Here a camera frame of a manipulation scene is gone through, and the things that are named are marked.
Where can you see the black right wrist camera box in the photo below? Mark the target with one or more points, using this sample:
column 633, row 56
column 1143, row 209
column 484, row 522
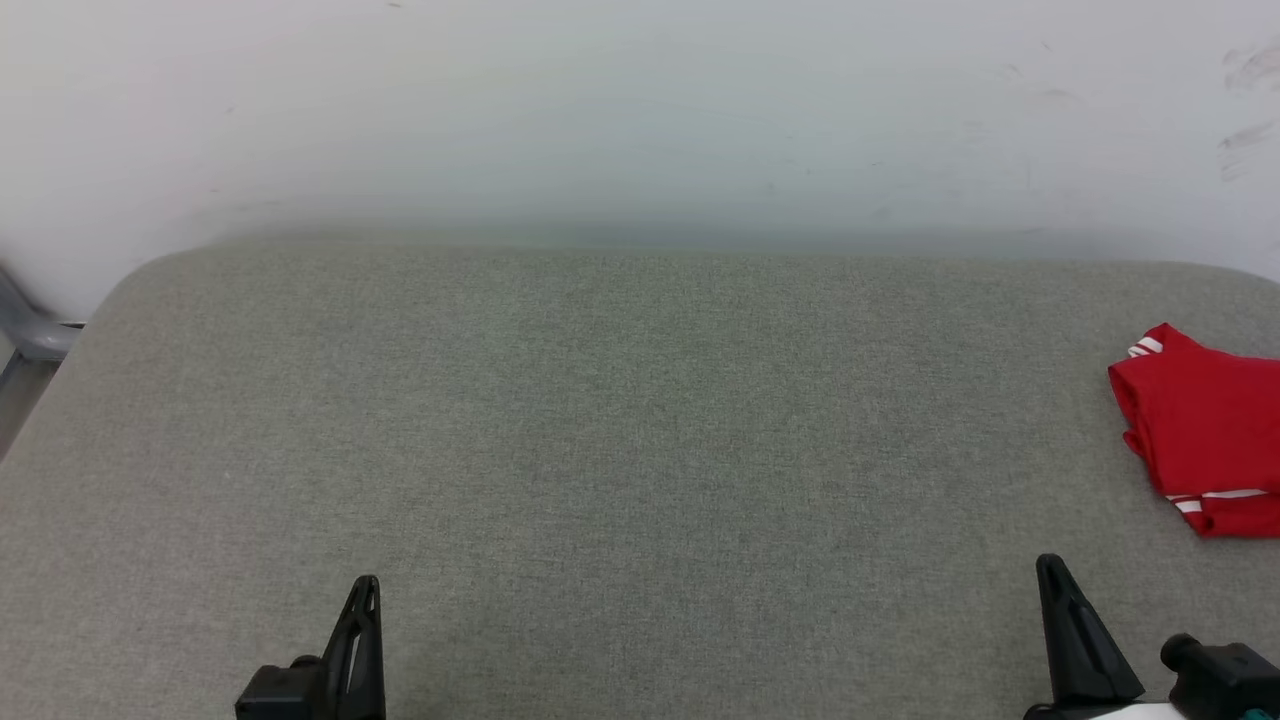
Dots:
column 1225, row 680

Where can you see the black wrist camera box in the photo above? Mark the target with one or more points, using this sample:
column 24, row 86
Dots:
column 285, row 690
column 1225, row 680

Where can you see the grey fabric sofa cushion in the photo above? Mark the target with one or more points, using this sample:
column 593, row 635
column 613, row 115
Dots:
column 600, row 480

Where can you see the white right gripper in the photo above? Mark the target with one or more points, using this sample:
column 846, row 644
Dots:
column 1130, row 712

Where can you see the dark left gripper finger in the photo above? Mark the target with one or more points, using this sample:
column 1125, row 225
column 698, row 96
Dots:
column 362, row 660

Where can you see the red white basketball jersey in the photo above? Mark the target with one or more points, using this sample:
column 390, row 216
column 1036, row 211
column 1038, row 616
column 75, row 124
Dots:
column 1210, row 430

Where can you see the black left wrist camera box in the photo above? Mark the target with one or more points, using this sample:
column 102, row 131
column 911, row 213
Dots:
column 285, row 690

